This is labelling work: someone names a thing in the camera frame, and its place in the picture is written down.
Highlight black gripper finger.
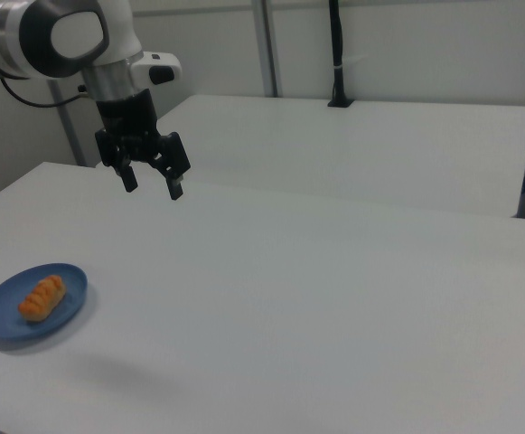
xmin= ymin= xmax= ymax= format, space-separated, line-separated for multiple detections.
xmin=151 ymin=131 xmax=192 ymax=202
xmin=94 ymin=128 xmax=139 ymax=194

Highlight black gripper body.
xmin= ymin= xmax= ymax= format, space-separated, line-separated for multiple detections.
xmin=95 ymin=89 xmax=166 ymax=164

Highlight orange bread roll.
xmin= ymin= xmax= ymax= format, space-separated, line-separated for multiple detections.
xmin=17 ymin=274 xmax=68 ymax=323

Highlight blue round plate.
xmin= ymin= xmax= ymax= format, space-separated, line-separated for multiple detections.
xmin=0 ymin=262 xmax=89 ymax=341

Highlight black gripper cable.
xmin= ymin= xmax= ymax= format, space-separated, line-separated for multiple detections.
xmin=0 ymin=74 xmax=89 ymax=110

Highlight black camera stand pole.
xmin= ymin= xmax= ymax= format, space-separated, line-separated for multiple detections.
xmin=326 ymin=0 xmax=356 ymax=109

